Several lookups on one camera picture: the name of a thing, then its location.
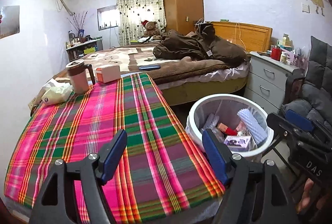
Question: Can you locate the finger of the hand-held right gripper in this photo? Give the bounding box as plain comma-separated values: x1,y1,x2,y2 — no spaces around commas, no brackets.
285,109,332,144
267,113,314,145

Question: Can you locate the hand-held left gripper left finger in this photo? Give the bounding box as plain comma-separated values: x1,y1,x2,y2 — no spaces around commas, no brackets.
28,129,127,224

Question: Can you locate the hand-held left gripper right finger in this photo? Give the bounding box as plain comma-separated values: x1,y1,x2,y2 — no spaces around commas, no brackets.
202,129,299,224

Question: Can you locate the small pink printed box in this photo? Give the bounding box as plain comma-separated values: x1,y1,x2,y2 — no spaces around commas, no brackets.
223,135,253,153

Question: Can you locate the white foam net sleeve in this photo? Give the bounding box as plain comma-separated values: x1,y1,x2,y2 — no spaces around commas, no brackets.
237,108,268,145

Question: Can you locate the red and white box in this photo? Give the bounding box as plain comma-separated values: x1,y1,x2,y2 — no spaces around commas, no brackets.
217,122,238,136

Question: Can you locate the white round trash bin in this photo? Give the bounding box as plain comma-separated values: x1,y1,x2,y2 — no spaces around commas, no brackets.
185,94,275,160

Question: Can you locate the person's right hand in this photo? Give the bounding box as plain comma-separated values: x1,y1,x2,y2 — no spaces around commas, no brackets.
297,179,318,213

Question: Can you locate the plaid pink green tablecloth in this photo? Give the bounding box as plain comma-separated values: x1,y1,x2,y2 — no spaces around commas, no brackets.
4,72,226,223

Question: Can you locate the grey cushioned folding chair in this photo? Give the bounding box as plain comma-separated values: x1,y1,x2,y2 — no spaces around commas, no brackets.
281,36,332,136

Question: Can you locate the grey drawer nightstand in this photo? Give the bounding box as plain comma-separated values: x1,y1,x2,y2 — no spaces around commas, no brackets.
244,51,304,110

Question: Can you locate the red jar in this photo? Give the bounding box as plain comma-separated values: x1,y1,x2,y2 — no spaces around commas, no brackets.
271,45,282,60

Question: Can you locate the white bed sheet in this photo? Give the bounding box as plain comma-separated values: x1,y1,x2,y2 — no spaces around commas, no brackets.
200,62,251,82

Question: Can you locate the green and white box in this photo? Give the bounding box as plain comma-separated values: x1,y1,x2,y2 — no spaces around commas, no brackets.
281,34,293,48

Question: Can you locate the orange and white box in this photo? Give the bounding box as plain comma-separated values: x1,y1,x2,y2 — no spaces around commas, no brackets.
95,65,122,84

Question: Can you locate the beige mug brown lid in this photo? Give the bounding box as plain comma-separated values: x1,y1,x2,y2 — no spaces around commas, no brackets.
65,59,96,95

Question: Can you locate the soft tissue pack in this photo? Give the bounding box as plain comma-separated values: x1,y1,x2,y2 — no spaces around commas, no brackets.
41,78,73,106

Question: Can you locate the wooden headboard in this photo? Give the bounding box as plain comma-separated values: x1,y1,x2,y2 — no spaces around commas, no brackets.
210,21,273,52

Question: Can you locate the brown patterned blanket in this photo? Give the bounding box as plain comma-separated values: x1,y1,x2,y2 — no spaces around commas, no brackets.
53,44,249,82

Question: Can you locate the shelf with bottles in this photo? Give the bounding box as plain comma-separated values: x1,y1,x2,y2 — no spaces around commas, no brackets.
66,36,104,61

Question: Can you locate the brown jacket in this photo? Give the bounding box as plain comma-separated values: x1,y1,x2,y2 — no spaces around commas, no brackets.
153,23,247,66

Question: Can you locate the brown teddy bear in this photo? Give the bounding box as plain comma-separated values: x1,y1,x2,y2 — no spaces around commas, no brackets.
141,20,163,38

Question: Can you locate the vase with dry branches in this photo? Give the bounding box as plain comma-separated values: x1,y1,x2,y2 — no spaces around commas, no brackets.
67,11,89,38

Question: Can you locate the small window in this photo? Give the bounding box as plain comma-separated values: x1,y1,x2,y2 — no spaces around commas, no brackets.
97,6,120,31

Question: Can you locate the heart print curtain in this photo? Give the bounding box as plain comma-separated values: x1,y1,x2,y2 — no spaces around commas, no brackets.
116,0,166,46

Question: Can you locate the wooden wardrobe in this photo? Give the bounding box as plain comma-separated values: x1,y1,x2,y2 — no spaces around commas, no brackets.
162,0,205,35

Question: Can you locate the yellow cable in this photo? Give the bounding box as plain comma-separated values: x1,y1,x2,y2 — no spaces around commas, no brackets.
235,22,247,50

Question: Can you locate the air conditioner hose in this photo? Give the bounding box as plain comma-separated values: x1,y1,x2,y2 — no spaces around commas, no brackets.
56,0,76,16

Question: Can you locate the shiny wall panel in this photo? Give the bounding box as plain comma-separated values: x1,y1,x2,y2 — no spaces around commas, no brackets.
0,6,21,39

